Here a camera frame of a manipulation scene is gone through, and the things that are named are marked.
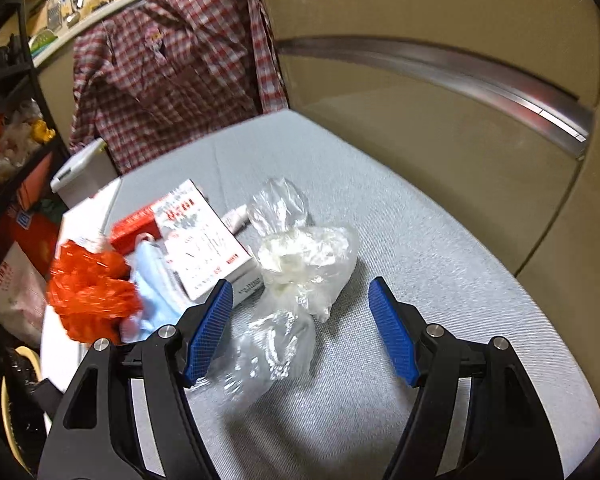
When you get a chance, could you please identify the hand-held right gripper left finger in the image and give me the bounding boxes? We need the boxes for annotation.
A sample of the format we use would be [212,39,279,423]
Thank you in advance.
[39,279,234,480]

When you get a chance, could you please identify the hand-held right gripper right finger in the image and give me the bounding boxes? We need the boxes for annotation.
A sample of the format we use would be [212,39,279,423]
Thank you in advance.
[368,276,565,480]

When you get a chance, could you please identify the blue face mask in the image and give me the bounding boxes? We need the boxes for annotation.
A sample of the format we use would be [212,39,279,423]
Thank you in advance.
[120,240,196,343]

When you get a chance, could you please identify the white box with red print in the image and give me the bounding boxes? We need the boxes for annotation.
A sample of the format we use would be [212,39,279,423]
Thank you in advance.
[152,179,263,311]

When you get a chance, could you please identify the clear plastic bag with tissue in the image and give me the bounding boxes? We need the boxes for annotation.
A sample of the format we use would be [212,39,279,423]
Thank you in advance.
[219,177,362,413]

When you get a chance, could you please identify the orange plastic bag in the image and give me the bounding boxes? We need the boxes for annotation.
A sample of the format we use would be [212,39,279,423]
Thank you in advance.
[47,240,145,343]

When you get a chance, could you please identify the yellow rimmed black bin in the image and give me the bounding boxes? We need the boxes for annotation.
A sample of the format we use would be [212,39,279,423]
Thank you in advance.
[0,345,46,476]

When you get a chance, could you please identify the grey table mat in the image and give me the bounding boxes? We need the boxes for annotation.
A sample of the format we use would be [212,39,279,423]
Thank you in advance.
[115,110,600,480]

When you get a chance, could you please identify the white and red tube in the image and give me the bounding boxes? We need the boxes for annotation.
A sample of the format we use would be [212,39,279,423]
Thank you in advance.
[223,208,253,234]

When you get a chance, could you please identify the red cardboard box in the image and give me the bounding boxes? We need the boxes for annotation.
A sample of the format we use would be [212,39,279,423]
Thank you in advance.
[111,204,163,256]

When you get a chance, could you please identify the white printed bag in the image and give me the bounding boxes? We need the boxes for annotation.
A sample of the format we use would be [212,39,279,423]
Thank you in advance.
[0,242,48,333]

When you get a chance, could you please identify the white lidded bin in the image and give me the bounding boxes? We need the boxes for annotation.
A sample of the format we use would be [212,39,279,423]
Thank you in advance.
[50,139,113,208]

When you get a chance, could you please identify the orange packet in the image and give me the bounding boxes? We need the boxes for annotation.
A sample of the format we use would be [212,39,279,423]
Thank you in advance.
[0,160,63,261]

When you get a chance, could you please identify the yellow toy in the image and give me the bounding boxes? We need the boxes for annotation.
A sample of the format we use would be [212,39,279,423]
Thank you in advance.
[31,121,56,145]

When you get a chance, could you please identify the red plaid shirt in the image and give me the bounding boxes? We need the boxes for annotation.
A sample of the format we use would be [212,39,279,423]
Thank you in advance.
[69,0,288,173]

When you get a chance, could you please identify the black shelf rack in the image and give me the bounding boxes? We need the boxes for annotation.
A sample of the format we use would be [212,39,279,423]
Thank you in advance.
[0,0,71,341]

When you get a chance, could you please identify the metal wall rail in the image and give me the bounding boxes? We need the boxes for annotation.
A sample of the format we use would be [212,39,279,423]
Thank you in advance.
[277,35,593,158]

